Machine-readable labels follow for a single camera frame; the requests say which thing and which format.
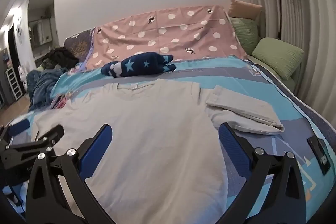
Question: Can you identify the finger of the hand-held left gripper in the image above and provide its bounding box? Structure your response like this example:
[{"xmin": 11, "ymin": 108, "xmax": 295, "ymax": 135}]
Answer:
[
  {"xmin": 0, "ymin": 119, "xmax": 30, "ymax": 147},
  {"xmin": 4, "ymin": 124, "xmax": 65, "ymax": 159}
]

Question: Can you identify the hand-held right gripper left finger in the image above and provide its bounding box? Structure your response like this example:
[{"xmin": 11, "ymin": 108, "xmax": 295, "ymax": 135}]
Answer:
[{"xmin": 25, "ymin": 123, "xmax": 116, "ymax": 224}]

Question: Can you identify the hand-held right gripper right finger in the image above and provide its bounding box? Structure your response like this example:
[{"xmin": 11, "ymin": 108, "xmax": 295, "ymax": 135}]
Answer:
[{"xmin": 218, "ymin": 122, "xmax": 307, "ymax": 224}]

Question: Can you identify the light grey t-shirt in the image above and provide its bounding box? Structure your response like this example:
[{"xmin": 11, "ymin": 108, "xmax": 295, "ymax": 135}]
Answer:
[{"xmin": 31, "ymin": 81, "xmax": 285, "ymax": 224}]

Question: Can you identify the pile of dark clothes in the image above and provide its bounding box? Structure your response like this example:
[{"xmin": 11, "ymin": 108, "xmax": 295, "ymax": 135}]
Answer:
[{"xmin": 41, "ymin": 47, "xmax": 79, "ymax": 69}]

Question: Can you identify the white shelf rack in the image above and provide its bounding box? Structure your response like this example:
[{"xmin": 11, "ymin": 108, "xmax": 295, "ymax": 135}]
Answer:
[{"xmin": 6, "ymin": 67, "xmax": 23, "ymax": 101}]

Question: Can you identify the dark blue blanket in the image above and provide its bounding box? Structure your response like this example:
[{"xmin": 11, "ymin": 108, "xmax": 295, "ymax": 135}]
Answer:
[{"xmin": 26, "ymin": 68, "xmax": 69, "ymax": 111}]

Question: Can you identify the white plush toy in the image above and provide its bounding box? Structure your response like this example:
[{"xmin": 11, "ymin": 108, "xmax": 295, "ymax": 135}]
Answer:
[{"xmin": 18, "ymin": 65, "xmax": 28, "ymax": 90}]

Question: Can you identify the navy star-print fleece garment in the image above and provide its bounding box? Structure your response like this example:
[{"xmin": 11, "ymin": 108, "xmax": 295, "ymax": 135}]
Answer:
[{"xmin": 101, "ymin": 52, "xmax": 177, "ymax": 79}]

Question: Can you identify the black phone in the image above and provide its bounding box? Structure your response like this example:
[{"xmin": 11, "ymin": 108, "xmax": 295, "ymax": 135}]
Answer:
[{"xmin": 307, "ymin": 136, "xmax": 331, "ymax": 175}]

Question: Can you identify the purple patterned quilt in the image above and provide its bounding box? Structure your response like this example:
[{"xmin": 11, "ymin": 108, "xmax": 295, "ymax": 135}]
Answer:
[{"xmin": 64, "ymin": 28, "xmax": 96, "ymax": 69}]

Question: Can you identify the green pillow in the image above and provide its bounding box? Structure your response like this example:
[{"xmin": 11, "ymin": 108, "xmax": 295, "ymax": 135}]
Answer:
[
  {"xmin": 230, "ymin": 17, "xmax": 261, "ymax": 55},
  {"xmin": 252, "ymin": 37, "xmax": 305, "ymax": 80}
]

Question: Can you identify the pink polka dot sheet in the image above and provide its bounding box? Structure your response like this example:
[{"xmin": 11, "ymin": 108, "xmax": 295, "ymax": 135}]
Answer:
[{"xmin": 85, "ymin": 5, "xmax": 248, "ymax": 71}]

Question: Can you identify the peach pillow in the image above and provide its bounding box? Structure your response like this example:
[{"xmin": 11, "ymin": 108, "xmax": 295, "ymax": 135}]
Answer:
[{"xmin": 227, "ymin": 0, "xmax": 264, "ymax": 20}]

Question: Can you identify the white curtain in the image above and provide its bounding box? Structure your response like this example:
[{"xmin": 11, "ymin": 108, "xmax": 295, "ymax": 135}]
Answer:
[{"xmin": 243, "ymin": 0, "xmax": 336, "ymax": 130}]

